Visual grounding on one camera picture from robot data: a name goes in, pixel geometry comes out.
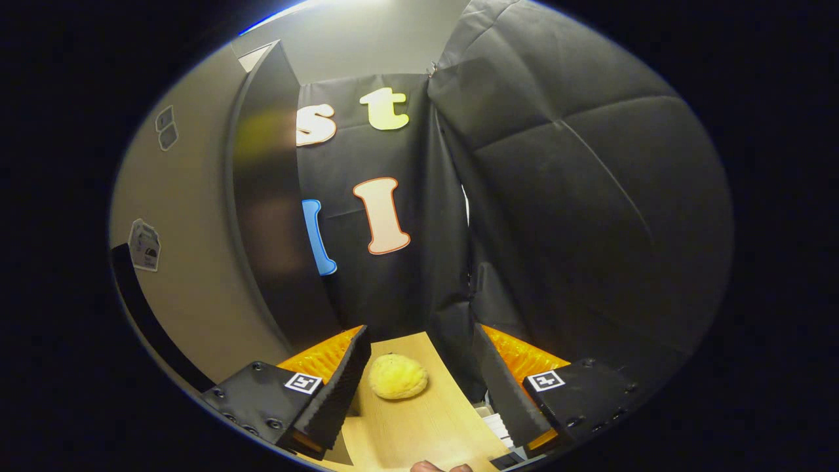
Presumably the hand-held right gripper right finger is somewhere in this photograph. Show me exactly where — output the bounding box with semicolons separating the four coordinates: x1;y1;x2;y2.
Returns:
472;324;656;460

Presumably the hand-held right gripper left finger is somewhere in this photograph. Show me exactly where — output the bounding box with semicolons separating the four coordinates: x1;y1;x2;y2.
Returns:
202;326;372;460

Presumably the grey double-door shoe cabinet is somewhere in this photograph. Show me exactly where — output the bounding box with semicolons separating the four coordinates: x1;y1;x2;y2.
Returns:
226;39;343;355

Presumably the black door handle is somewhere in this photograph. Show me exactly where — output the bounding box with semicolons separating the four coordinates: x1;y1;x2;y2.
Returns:
110;243;217;394

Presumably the white striped object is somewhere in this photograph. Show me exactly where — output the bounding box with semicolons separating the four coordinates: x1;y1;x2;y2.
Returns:
473;392;525;456

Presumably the yellow plush ball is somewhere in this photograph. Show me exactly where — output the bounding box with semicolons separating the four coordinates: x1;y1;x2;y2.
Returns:
367;354;429;401

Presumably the black backdrop cloth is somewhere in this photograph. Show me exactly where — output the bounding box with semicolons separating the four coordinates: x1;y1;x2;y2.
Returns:
295;0;735;407

